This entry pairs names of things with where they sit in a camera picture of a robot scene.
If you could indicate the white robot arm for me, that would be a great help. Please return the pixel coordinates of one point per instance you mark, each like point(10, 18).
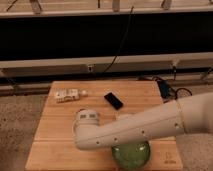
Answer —
point(189, 115)

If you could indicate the black smartphone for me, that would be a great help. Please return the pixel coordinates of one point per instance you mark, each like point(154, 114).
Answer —
point(114, 101)

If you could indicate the white sponge block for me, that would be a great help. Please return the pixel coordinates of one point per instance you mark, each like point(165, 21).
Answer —
point(122, 116)

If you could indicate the wooden cutting board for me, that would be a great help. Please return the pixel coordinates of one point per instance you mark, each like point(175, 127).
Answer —
point(53, 148)

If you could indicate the blue device with cables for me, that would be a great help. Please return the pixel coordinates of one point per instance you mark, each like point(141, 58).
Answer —
point(167, 90)

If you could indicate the white metal rail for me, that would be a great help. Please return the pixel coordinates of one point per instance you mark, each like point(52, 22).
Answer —
point(47, 67)

